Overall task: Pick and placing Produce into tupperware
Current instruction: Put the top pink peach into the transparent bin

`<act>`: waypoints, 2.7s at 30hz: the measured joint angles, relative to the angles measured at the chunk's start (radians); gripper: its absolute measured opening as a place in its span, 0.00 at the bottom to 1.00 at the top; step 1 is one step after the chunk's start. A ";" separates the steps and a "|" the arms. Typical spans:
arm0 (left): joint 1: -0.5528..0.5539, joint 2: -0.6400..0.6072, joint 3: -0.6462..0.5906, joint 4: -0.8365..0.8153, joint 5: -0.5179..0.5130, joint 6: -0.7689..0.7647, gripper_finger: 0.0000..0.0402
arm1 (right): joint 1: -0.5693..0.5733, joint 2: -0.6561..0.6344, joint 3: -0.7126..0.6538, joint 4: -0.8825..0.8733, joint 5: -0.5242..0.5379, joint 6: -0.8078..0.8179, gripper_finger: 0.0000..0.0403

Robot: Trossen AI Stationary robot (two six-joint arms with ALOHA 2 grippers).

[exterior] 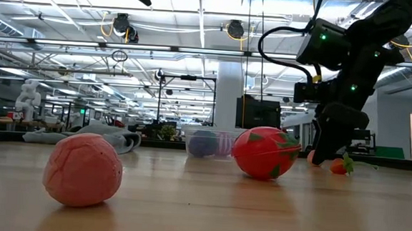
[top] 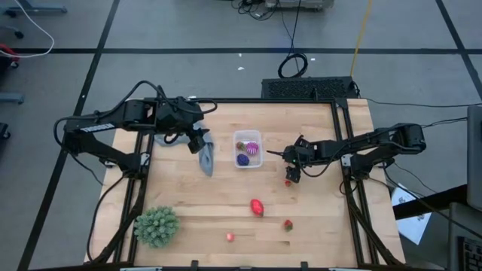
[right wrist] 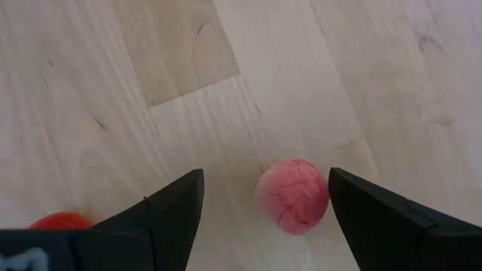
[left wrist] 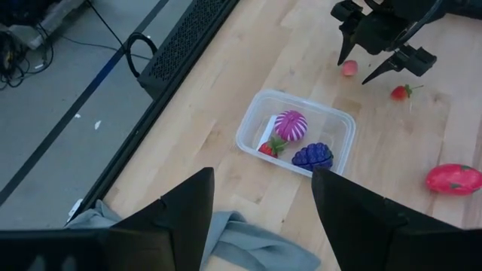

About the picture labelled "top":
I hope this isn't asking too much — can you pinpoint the black cable tangle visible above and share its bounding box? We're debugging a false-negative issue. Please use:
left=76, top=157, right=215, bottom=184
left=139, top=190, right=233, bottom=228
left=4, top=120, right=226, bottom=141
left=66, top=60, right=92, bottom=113
left=231, top=0, right=279, bottom=22

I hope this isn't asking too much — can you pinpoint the grey metal furniture base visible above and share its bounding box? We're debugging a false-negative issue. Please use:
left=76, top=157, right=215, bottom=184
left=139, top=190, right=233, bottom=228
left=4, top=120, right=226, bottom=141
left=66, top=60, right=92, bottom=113
left=0, top=0, right=69, bottom=16
left=0, top=92, right=24, bottom=105

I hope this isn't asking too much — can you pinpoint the yellow cable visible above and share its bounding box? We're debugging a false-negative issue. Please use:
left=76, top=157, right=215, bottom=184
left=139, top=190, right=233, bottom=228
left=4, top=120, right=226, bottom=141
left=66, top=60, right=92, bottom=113
left=349, top=0, right=374, bottom=78

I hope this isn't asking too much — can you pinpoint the clear plastic container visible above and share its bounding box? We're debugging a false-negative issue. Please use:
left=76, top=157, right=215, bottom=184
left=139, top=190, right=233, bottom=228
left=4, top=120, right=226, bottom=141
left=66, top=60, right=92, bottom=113
left=232, top=129, right=264, bottom=169

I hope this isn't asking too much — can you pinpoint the coiled black cable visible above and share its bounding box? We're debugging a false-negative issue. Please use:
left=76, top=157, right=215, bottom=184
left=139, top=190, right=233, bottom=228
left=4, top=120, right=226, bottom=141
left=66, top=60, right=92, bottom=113
left=277, top=0, right=309, bottom=79

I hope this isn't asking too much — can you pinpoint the red object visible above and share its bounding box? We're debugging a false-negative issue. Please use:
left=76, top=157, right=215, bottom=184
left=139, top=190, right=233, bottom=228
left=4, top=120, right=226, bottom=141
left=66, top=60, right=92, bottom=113
left=0, top=43, right=20, bottom=69

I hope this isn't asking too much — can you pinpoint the thin black floor cable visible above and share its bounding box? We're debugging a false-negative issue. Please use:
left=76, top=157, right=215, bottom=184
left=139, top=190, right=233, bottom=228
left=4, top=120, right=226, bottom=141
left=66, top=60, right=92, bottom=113
left=365, top=97, right=482, bottom=108
left=421, top=117, right=468, bottom=129

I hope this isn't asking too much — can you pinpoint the black desk board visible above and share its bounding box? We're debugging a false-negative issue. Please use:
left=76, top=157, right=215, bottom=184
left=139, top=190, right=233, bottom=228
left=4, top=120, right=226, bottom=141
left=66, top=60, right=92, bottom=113
left=393, top=184, right=468, bottom=221

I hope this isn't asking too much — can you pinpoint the large red strawberry toy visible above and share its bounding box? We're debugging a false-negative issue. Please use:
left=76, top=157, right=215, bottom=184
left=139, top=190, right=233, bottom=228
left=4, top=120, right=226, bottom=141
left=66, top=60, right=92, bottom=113
left=249, top=199, right=266, bottom=218

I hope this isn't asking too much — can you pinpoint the black metal table frame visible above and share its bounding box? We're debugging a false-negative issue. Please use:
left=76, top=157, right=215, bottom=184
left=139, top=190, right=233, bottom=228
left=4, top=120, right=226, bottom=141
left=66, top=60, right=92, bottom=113
left=92, top=85, right=404, bottom=270

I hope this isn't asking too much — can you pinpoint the computer equipment box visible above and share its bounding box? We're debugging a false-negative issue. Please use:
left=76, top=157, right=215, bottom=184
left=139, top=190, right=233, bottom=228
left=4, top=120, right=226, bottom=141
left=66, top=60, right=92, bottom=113
left=265, top=0, right=335, bottom=11

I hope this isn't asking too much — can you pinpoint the green spiky potted plant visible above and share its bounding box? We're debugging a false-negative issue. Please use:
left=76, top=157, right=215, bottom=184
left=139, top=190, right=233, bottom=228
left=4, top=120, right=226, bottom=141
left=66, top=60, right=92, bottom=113
left=133, top=205, right=181, bottom=249

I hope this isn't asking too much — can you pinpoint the black keyboard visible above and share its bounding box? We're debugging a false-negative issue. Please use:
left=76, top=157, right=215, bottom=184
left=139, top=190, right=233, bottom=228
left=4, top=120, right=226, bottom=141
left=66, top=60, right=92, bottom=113
left=457, top=236, right=482, bottom=271

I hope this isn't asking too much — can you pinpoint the black perforated computer case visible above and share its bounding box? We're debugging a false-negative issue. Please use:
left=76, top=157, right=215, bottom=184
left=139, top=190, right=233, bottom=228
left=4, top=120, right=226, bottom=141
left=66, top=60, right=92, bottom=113
left=261, top=76, right=359, bottom=100

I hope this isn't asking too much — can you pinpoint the grey desk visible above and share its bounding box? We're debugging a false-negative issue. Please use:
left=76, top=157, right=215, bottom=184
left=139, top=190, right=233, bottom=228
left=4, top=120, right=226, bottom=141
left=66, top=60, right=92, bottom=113
left=447, top=202, right=482, bottom=271

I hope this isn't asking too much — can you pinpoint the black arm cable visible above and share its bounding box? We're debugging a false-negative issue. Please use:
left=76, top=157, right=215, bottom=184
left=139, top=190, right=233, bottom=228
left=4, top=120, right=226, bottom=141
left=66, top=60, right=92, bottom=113
left=86, top=175, right=127, bottom=263

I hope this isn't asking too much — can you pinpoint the grey cloth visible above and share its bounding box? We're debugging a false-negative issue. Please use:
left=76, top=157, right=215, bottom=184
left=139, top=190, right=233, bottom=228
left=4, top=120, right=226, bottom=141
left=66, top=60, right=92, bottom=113
left=154, top=122, right=215, bottom=178

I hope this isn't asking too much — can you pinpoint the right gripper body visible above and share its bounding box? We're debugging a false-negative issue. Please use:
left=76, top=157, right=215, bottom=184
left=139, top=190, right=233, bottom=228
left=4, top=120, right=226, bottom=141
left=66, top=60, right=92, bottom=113
left=282, top=134, right=318, bottom=184

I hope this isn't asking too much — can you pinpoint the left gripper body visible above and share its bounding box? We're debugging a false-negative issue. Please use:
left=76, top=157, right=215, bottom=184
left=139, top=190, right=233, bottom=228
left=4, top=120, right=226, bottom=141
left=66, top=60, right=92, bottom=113
left=157, top=96, right=206, bottom=154

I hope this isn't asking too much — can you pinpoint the white paper sheet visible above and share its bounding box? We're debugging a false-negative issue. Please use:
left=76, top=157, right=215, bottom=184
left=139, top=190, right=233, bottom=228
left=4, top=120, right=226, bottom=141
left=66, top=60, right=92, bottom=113
left=390, top=183, right=432, bottom=245

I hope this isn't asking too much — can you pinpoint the grey monitor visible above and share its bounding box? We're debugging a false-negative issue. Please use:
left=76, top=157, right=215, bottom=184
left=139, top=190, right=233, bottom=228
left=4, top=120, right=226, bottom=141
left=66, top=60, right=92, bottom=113
left=466, top=104, right=482, bottom=212

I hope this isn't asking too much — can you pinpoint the white cable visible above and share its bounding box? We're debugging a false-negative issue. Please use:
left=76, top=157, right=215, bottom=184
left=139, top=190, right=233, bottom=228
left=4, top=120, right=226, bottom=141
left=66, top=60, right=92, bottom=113
left=0, top=0, right=56, bottom=59

